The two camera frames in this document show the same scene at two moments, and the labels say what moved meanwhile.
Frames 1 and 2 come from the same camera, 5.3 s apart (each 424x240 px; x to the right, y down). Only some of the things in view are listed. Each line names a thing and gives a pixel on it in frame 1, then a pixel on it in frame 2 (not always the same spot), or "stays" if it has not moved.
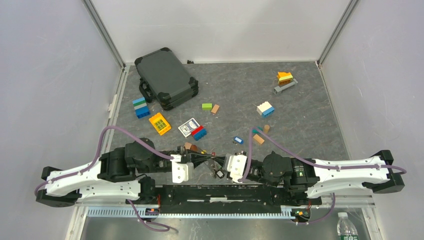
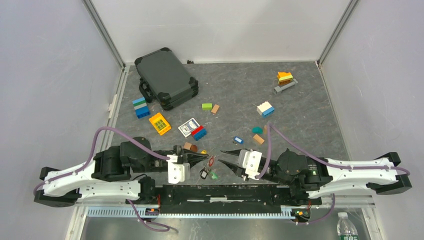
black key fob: x=220 y=174 to x=203 y=174
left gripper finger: x=197 y=162 stays
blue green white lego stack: x=141 y=107 stays
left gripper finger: x=196 y=156 stays
